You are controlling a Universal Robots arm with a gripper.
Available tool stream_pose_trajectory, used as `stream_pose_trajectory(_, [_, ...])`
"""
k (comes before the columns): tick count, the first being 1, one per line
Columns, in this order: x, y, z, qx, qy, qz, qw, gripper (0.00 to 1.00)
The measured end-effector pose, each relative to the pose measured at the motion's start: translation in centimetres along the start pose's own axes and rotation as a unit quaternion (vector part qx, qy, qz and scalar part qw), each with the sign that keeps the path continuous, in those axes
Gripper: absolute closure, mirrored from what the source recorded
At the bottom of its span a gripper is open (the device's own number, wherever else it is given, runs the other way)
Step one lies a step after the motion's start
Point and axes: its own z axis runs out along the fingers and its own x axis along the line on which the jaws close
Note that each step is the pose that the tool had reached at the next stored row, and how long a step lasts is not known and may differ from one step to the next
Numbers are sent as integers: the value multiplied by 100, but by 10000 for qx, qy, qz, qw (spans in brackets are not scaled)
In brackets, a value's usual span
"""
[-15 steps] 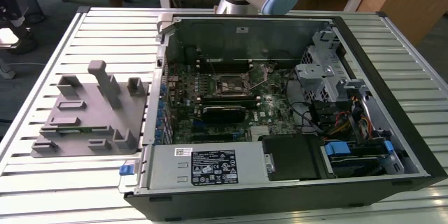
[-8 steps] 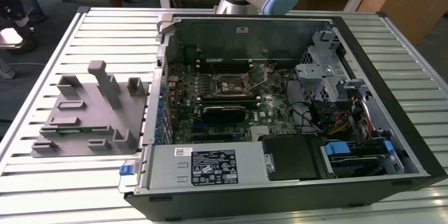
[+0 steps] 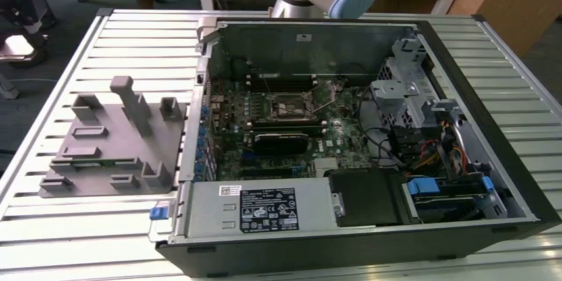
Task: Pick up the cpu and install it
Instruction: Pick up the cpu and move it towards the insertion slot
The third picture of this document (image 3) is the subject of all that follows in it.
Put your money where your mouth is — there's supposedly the metal socket cover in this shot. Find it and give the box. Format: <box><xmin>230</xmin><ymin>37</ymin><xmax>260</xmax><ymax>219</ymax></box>
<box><xmin>308</xmin><ymin>78</ymin><xmax>344</xmax><ymax>114</ymax></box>

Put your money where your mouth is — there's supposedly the CPU socket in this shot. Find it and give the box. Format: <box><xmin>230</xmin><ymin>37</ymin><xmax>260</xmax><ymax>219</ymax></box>
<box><xmin>265</xmin><ymin>91</ymin><xmax>321</xmax><ymax>123</ymax></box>

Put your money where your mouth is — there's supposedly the grey parts rack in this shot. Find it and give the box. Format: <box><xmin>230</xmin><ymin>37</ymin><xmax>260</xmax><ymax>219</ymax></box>
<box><xmin>38</xmin><ymin>76</ymin><xmax>191</xmax><ymax>199</ymax></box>

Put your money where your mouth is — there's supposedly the green RAM stick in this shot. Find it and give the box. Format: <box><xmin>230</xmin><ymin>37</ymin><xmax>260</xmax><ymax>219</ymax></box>
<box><xmin>70</xmin><ymin>159</ymin><xmax>135</xmax><ymax>167</ymax></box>

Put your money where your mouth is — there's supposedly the black RAM slot bank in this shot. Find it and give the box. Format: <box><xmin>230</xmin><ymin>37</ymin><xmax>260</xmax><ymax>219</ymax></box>
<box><xmin>250</xmin><ymin>119</ymin><xmax>330</xmax><ymax>136</ymax></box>
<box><xmin>248</xmin><ymin>72</ymin><xmax>320</xmax><ymax>93</ymax></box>

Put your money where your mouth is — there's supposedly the blue case latch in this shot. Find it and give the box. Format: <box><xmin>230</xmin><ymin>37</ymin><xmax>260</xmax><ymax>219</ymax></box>
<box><xmin>149</xmin><ymin>207</ymin><xmax>171</xmax><ymax>222</ymax></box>

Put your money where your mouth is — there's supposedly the small black graphics card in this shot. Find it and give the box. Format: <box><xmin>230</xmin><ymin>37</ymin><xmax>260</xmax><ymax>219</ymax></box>
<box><xmin>253</xmin><ymin>131</ymin><xmax>312</xmax><ymax>157</ymax></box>

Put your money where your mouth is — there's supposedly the silver power supply unit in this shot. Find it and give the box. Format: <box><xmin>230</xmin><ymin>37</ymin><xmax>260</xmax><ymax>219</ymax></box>
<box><xmin>171</xmin><ymin>180</ymin><xmax>342</xmax><ymax>240</ymax></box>

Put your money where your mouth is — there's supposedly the green motherboard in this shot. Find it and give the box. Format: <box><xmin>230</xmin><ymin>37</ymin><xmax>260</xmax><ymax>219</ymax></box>
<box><xmin>205</xmin><ymin>75</ymin><xmax>388</xmax><ymax>182</ymax></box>

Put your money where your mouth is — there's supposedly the silver chipset heatsink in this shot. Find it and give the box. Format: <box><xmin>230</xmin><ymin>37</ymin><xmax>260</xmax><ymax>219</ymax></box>
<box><xmin>314</xmin><ymin>158</ymin><xmax>341</xmax><ymax>172</ymax></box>

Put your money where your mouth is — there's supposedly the black rating label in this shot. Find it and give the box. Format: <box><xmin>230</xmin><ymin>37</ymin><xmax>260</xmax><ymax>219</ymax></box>
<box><xmin>240</xmin><ymin>188</ymin><xmax>302</xmax><ymax>233</ymax></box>

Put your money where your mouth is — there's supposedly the grey metal drive cage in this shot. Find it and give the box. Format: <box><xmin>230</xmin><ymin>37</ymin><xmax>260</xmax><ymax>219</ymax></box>
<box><xmin>369</xmin><ymin>36</ymin><xmax>448</xmax><ymax>130</ymax></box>

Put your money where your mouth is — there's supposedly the black plastic shroud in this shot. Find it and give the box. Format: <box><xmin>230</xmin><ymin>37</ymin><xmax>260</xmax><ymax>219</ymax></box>
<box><xmin>324</xmin><ymin>168</ymin><xmax>424</xmax><ymax>228</ymax></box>

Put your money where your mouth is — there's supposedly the blue disk carrier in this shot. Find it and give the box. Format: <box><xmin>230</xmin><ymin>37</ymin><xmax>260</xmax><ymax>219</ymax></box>
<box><xmin>406</xmin><ymin>177</ymin><xmax>441</xmax><ymax>202</ymax></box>

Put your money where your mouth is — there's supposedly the black open PC case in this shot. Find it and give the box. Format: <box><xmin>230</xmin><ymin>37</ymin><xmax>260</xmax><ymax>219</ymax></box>
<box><xmin>149</xmin><ymin>14</ymin><xmax>562</xmax><ymax>278</ymax></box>

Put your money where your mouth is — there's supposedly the wooden cabinet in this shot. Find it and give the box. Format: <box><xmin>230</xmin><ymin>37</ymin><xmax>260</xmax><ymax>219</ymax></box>
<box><xmin>448</xmin><ymin>0</ymin><xmax>562</xmax><ymax>59</ymax></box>

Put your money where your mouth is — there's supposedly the black hard disk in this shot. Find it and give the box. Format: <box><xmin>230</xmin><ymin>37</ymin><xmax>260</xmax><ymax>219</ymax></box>
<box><xmin>413</xmin><ymin>195</ymin><xmax>486</xmax><ymax>223</ymax></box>

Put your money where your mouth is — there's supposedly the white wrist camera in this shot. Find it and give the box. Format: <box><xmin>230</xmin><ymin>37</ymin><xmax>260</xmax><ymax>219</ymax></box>
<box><xmin>0</xmin><ymin>32</ymin><xmax>50</xmax><ymax>62</ymax></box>

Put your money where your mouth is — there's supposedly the grey case handle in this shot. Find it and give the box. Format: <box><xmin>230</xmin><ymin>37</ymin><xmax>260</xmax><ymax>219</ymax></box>
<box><xmin>195</xmin><ymin>17</ymin><xmax>223</xmax><ymax>53</ymax></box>

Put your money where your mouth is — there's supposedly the yellow red wire bundle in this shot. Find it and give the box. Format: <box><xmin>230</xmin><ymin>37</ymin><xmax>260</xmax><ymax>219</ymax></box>
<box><xmin>413</xmin><ymin>122</ymin><xmax>469</xmax><ymax>176</ymax></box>

